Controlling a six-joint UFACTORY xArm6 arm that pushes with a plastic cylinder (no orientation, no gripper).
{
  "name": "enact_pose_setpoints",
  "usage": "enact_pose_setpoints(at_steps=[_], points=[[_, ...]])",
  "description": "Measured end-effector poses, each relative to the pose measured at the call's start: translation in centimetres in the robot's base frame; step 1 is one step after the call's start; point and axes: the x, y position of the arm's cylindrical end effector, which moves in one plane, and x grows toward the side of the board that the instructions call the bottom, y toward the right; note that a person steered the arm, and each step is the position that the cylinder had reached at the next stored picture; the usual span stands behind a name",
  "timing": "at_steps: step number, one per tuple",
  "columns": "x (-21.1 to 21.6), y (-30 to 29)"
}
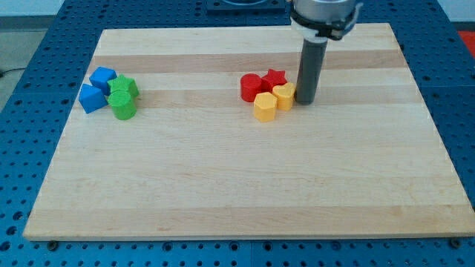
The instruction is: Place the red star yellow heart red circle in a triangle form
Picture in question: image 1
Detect yellow heart block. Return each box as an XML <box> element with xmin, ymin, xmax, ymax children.
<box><xmin>272</xmin><ymin>82</ymin><xmax>295</xmax><ymax>111</ymax></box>

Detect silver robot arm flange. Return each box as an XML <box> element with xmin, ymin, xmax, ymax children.
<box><xmin>290</xmin><ymin>0</ymin><xmax>363</xmax><ymax>43</ymax></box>

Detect red star block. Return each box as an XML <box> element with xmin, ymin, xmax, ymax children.
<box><xmin>261</xmin><ymin>69</ymin><xmax>287</xmax><ymax>93</ymax></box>

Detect green star block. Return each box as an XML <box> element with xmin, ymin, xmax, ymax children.
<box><xmin>107</xmin><ymin>74</ymin><xmax>140</xmax><ymax>98</ymax></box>

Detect blue triangle block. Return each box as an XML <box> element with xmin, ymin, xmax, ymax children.
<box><xmin>79</xmin><ymin>84</ymin><xmax>108</xmax><ymax>113</ymax></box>

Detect yellow hexagon block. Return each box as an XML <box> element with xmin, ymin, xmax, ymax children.
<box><xmin>253</xmin><ymin>92</ymin><xmax>278</xmax><ymax>122</ymax></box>

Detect red cylinder block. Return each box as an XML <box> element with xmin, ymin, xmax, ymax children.
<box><xmin>240</xmin><ymin>73</ymin><xmax>262</xmax><ymax>102</ymax></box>

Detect wooden board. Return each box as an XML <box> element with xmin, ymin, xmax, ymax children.
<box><xmin>23</xmin><ymin>23</ymin><xmax>474</xmax><ymax>241</ymax></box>

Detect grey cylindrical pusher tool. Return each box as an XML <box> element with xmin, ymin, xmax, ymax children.
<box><xmin>294</xmin><ymin>39</ymin><xmax>327</xmax><ymax>105</ymax></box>

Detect green cylinder block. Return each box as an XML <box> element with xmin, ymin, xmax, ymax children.
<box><xmin>108</xmin><ymin>90</ymin><xmax>137</xmax><ymax>120</ymax></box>

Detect blue cube block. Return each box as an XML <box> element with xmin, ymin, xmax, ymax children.
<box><xmin>89</xmin><ymin>67</ymin><xmax>117</xmax><ymax>96</ymax></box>

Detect black cable on floor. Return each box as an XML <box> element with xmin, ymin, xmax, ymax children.
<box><xmin>0</xmin><ymin>67</ymin><xmax>25</xmax><ymax>78</ymax></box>

